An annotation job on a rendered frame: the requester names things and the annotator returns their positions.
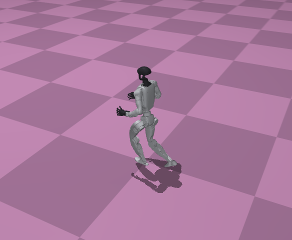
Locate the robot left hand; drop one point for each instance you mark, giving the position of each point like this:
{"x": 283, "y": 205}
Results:
{"x": 121, "y": 112}

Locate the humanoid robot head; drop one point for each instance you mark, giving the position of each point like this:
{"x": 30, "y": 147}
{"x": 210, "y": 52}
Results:
{"x": 144, "y": 71}

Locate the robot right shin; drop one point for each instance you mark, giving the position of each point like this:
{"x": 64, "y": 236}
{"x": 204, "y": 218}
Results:
{"x": 161, "y": 152}

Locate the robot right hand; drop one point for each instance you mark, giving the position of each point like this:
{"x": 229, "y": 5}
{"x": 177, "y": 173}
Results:
{"x": 131, "y": 95}

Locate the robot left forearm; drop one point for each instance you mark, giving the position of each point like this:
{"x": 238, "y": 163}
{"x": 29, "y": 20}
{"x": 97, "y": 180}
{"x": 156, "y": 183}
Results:
{"x": 132, "y": 113}

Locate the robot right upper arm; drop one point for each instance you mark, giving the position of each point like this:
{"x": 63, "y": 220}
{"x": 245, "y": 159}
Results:
{"x": 157, "y": 93}

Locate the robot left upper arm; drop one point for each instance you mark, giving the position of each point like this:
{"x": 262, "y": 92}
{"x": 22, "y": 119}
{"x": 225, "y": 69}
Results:
{"x": 138, "y": 93}

